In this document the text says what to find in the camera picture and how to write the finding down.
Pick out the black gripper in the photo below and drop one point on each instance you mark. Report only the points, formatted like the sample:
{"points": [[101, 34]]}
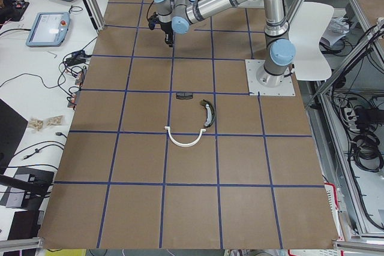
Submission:
{"points": [[166, 27]]}

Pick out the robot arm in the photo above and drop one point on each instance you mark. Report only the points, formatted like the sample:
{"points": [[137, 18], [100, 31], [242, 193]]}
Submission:
{"points": [[176, 17]]}

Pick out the grey brake pad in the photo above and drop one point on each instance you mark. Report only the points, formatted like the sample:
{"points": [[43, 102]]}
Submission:
{"points": [[184, 95]]}

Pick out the curved olive brake shoe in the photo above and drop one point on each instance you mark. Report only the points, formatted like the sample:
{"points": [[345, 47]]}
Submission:
{"points": [[211, 114]]}

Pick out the brown paper table cover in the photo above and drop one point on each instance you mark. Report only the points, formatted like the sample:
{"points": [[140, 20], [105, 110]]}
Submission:
{"points": [[253, 180]]}

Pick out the near blue teach pendant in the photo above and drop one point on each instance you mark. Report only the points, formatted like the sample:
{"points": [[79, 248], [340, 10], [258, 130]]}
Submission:
{"points": [[49, 29]]}

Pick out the white plastic chair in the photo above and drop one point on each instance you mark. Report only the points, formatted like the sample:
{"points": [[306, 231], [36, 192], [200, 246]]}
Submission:
{"points": [[306, 30]]}

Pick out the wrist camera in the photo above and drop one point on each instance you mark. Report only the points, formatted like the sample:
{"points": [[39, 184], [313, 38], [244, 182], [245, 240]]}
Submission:
{"points": [[153, 20]]}

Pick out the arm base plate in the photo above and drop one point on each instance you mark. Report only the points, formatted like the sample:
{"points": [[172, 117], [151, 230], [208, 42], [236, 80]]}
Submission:
{"points": [[260, 83]]}

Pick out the white curved plastic bracket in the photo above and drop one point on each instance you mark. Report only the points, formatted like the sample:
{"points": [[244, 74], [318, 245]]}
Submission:
{"points": [[184, 141]]}

